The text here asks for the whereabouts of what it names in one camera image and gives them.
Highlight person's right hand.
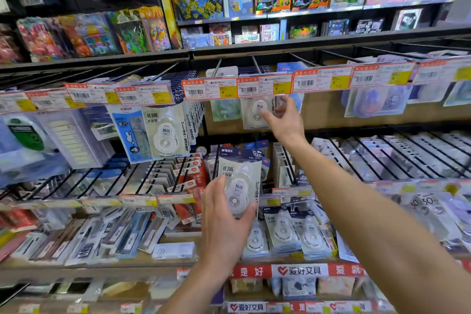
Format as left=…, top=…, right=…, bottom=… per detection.
left=259, top=95, right=308, bottom=150

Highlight person's left hand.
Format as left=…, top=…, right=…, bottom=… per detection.
left=200, top=174, right=258, bottom=278

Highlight bunch of blue correction tapes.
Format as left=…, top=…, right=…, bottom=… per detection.
left=274, top=61, right=309, bottom=114

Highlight white correction tape packet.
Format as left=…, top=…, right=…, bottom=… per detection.
left=241, top=96, right=276, bottom=131
left=217, top=146, right=264, bottom=219

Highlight pile of white correction tapes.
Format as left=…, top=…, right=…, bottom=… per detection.
left=242, top=205, right=338, bottom=261

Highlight green correction tape packet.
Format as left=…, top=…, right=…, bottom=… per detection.
left=209, top=98, right=242, bottom=122

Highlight row of white correction tapes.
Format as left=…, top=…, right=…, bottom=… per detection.
left=141, top=71, right=206, bottom=160

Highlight person's right forearm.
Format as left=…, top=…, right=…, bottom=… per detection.
left=290, top=139, right=471, bottom=314

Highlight red shelf label strip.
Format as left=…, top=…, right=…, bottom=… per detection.
left=228, top=261, right=368, bottom=281

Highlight row of white card packets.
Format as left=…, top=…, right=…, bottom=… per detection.
left=272, top=142, right=297, bottom=187

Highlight blue scissors packets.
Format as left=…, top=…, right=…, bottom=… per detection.
left=244, top=140, right=271, bottom=182

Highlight white ink box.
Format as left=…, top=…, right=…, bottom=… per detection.
left=163, top=220, right=202, bottom=237

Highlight white flat box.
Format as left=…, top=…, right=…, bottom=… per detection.
left=152, top=242, right=196, bottom=261

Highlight row of white red packets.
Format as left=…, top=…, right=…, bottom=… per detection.
left=147, top=155, right=207, bottom=224

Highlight row of orange price tags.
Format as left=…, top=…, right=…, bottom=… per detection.
left=0, top=56, right=471, bottom=114
left=0, top=177, right=471, bottom=212

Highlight yellow eraser display box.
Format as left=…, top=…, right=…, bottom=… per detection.
left=319, top=222, right=339, bottom=258

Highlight rows of grey white packets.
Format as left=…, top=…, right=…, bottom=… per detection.
left=313, top=131, right=471, bottom=182

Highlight pile of pen packets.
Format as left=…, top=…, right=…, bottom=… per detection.
left=11, top=210, right=170, bottom=266

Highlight blue ruler packet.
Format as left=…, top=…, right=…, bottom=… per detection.
left=106, top=104, right=154, bottom=165

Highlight row of blue white packets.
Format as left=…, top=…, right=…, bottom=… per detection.
left=48, top=157, right=130, bottom=193

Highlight dark blue card packet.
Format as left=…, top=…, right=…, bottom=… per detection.
left=80, top=105, right=118, bottom=141

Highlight white index tab packet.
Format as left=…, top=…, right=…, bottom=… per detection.
left=36, top=111, right=115, bottom=170

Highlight row of colourful toy packets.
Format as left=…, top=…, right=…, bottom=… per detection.
left=0, top=0, right=174, bottom=64

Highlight green label tape packet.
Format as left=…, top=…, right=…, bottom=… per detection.
left=0, top=113, right=56, bottom=173

